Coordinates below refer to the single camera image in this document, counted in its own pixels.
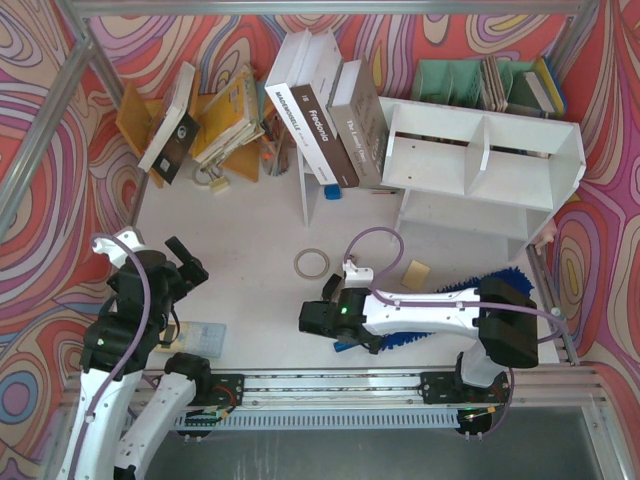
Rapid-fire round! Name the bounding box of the grey Lonely Ones book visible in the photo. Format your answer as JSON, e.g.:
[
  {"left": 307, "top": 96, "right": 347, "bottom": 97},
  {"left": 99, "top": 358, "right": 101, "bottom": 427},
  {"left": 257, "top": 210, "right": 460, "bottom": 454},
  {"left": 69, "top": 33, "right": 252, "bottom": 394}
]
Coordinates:
[{"left": 328, "top": 59, "right": 389, "bottom": 188}]

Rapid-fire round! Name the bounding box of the cup of pencils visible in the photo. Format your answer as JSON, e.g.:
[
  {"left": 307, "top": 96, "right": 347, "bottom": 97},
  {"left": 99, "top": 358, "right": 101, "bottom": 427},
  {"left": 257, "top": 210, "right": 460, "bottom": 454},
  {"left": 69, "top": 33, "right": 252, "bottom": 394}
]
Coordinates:
[{"left": 260, "top": 112, "right": 293, "bottom": 177}]

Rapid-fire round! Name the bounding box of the metal rail with mounts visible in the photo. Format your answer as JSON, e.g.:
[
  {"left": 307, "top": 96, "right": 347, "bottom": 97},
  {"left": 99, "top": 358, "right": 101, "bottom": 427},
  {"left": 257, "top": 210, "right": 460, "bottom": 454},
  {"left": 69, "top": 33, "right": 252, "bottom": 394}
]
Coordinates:
[{"left": 193, "top": 371, "right": 511, "bottom": 408}]

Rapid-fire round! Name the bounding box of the brown Fredonia book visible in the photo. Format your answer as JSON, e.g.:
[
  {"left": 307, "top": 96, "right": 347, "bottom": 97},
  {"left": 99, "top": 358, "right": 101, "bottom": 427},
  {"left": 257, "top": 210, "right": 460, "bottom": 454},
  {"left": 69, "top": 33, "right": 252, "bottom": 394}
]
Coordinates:
[{"left": 292, "top": 81, "right": 359, "bottom": 188}]

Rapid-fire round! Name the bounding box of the small blue box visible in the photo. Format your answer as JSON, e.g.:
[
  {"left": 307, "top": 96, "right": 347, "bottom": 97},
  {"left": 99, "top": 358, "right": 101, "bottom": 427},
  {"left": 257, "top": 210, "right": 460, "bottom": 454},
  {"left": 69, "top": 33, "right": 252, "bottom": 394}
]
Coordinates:
[{"left": 323, "top": 184, "right": 342, "bottom": 201}]

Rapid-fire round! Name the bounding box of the blue and yellow book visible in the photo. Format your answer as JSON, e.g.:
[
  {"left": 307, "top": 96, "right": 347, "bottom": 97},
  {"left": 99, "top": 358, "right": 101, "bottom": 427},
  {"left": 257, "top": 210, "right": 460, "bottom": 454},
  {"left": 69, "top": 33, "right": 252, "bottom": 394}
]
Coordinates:
[{"left": 523, "top": 56, "right": 567, "bottom": 119}]

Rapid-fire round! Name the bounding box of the stack of yellow books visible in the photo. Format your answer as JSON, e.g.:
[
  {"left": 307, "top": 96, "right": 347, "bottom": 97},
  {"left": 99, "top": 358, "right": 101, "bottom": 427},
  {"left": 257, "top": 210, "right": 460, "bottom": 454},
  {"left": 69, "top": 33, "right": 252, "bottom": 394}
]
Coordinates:
[{"left": 192, "top": 63, "right": 264, "bottom": 167}]

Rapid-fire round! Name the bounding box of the blue microfiber duster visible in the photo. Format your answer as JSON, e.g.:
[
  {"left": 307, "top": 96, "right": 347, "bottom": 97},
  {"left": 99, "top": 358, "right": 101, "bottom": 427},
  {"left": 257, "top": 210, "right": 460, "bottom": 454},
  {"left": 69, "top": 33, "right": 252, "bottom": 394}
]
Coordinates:
[{"left": 334, "top": 269, "right": 537, "bottom": 355}]

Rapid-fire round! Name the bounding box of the black and white book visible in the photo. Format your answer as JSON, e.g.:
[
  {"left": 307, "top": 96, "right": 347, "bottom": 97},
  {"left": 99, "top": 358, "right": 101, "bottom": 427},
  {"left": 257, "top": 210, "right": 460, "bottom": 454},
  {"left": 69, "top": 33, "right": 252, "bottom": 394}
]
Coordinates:
[{"left": 138, "top": 62, "right": 199, "bottom": 184}]

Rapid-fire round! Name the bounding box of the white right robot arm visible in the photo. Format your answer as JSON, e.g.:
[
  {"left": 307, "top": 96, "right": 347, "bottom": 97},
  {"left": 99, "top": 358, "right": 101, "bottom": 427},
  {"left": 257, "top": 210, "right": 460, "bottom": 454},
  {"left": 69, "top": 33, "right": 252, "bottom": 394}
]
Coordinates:
[{"left": 298, "top": 252, "right": 567, "bottom": 391}]

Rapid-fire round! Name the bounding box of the green desk organizer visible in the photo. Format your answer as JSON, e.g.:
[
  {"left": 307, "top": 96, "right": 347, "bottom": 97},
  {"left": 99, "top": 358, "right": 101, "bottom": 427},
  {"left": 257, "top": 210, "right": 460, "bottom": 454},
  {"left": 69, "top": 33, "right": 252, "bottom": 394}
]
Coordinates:
[{"left": 410, "top": 56, "right": 533, "bottom": 112}]

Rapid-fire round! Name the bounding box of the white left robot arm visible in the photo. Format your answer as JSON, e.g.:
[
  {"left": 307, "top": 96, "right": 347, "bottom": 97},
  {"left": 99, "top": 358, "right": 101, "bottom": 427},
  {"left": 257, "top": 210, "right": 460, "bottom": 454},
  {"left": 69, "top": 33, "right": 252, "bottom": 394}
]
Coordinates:
[{"left": 57, "top": 227, "right": 213, "bottom": 479}]

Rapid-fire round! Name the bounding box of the roll of masking tape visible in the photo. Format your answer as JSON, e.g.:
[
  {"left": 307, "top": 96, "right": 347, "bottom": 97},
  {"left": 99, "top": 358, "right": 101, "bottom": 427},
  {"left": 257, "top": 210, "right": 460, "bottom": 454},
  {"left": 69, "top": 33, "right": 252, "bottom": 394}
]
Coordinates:
[{"left": 293, "top": 248, "right": 330, "bottom": 280}]

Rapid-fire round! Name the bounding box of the white bookshelf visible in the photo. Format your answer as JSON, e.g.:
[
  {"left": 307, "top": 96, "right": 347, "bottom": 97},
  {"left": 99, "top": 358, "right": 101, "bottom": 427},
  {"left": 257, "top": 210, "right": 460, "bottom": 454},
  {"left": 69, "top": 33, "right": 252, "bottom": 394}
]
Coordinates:
[{"left": 380, "top": 97, "right": 587, "bottom": 261}]

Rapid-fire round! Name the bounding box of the white Mademoiselle book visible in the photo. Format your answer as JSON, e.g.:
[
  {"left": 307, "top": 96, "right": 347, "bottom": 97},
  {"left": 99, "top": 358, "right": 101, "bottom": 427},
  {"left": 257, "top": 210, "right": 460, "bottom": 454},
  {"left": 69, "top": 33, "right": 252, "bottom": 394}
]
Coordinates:
[{"left": 265, "top": 30, "right": 351, "bottom": 187}]

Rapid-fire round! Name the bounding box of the white book support stand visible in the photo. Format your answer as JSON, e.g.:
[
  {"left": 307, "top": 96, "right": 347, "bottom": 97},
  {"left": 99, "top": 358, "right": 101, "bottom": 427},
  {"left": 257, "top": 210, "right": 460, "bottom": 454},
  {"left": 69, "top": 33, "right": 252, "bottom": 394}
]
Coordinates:
[{"left": 296, "top": 147, "right": 321, "bottom": 227}]

